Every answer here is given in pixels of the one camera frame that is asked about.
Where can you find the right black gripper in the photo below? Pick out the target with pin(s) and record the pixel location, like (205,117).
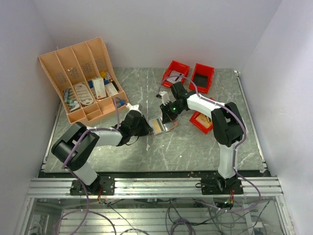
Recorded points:
(167,116)

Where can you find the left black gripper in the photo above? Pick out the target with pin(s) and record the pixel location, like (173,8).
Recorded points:
(146,129)

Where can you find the gold credit card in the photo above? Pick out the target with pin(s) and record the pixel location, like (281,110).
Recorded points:
(157,126)

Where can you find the red bin with gold cards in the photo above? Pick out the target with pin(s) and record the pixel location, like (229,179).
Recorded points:
(200,106)

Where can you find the red bin with black cards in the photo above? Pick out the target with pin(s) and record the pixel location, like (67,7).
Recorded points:
(204,70)

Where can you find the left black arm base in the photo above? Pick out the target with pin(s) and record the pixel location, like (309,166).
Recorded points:
(103,185)

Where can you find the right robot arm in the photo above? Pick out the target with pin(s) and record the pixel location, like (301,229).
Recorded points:
(228,126)

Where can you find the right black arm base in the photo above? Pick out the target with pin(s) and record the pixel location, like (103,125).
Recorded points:
(217,186)

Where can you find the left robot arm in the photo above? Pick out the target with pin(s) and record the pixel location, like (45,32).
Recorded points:
(74,147)

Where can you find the white cards stack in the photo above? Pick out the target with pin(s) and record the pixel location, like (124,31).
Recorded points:
(175,77)

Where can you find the red bin with white cards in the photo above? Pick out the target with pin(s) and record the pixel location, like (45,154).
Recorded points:
(177,66)

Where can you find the black cards stack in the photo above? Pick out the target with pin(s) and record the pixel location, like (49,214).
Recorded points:
(200,80)

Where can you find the blue capped bottle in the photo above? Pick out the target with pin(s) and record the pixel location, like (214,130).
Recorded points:
(120,103)

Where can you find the white small box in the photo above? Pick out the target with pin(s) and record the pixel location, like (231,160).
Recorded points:
(111,89)

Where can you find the white red box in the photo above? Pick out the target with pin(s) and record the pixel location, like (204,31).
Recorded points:
(99,87)

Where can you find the white oval remote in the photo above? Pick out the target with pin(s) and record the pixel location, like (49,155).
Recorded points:
(84,96)

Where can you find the yellow small item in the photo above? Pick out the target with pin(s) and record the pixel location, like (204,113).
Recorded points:
(103,74)

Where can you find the pens bundle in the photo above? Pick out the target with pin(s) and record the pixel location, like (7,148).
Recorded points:
(70,100)

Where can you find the orange desk organizer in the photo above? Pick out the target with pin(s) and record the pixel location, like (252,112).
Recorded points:
(83,77)

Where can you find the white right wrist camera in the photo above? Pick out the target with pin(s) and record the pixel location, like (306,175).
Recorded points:
(164,96)

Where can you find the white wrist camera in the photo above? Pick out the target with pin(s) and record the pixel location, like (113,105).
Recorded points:
(164,96)
(137,107)

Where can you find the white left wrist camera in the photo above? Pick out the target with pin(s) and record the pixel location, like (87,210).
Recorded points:
(137,107)

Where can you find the aluminium rail frame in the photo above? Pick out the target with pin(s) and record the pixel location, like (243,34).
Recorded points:
(152,188)

